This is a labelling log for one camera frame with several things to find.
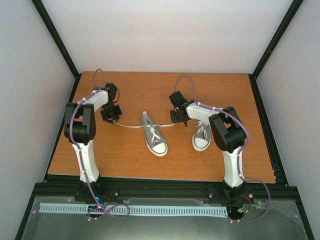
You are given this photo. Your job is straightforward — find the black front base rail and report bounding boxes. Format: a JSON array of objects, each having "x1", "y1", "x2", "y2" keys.
[{"x1": 31, "y1": 174, "x2": 302, "y2": 206}]

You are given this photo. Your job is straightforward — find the light blue cable duct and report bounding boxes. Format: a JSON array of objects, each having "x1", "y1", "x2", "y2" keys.
[{"x1": 38, "y1": 203, "x2": 228, "y2": 218}]

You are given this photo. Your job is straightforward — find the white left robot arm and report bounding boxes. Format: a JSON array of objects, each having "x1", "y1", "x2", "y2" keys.
[{"x1": 63, "y1": 83, "x2": 122, "y2": 183}]

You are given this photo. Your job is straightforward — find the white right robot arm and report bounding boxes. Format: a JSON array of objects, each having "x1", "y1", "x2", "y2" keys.
[{"x1": 169, "y1": 91, "x2": 250, "y2": 189}]

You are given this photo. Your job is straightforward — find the black frame post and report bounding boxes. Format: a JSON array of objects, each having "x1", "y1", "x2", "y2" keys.
[
  {"x1": 251, "y1": 0, "x2": 305, "y2": 78},
  {"x1": 31, "y1": 0, "x2": 80, "y2": 79}
]

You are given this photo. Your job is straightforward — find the grey sneaker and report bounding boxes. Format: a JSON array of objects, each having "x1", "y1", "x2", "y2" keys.
[
  {"x1": 140, "y1": 111, "x2": 168, "y2": 157},
  {"x1": 192, "y1": 120, "x2": 212, "y2": 152}
]

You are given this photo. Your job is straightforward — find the black left frame post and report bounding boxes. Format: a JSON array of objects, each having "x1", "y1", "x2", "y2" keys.
[{"x1": 31, "y1": 0, "x2": 80, "y2": 79}]

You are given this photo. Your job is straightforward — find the clear plastic front sheet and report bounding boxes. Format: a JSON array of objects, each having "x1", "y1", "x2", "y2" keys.
[{"x1": 19, "y1": 197, "x2": 308, "y2": 240}]

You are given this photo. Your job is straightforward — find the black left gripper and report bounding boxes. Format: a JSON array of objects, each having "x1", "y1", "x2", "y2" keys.
[{"x1": 101, "y1": 103, "x2": 123, "y2": 124}]

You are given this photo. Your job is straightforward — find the black right frame post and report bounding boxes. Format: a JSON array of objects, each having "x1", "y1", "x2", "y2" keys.
[{"x1": 251, "y1": 0, "x2": 305, "y2": 78}]

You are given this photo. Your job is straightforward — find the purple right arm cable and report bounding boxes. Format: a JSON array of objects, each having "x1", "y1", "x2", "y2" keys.
[{"x1": 173, "y1": 74, "x2": 272, "y2": 224}]

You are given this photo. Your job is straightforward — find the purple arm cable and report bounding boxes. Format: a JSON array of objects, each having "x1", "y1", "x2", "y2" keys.
[
  {"x1": 69, "y1": 68, "x2": 131, "y2": 221},
  {"x1": 173, "y1": 74, "x2": 272, "y2": 224}
]

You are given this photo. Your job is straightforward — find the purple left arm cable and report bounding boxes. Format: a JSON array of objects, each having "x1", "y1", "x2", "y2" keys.
[{"x1": 69, "y1": 68, "x2": 131, "y2": 221}]

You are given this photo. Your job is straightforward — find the white shoelace of sneaker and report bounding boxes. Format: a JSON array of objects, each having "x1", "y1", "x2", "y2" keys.
[
  {"x1": 113, "y1": 120, "x2": 175, "y2": 143},
  {"x1": 194, "y1": 121, "x2": 211, "y2": 142}
]

